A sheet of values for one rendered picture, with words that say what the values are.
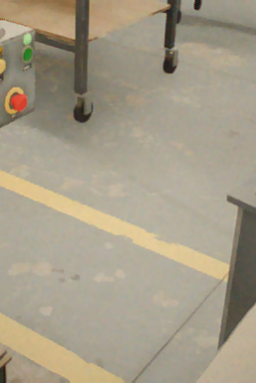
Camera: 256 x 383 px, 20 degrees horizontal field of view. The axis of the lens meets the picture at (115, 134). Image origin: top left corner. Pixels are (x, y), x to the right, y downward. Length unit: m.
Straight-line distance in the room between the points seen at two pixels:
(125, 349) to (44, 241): 0.64
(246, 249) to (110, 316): 0.75
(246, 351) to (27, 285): 1.63
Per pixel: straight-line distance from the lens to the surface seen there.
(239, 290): 1.94
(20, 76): 1.57
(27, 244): 2.77
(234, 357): 1.02
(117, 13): 4.01
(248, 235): 1.84
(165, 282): 2.62
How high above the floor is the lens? 1.63
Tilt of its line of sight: 27 degrees down
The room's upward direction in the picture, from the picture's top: 3 degrees clockwise
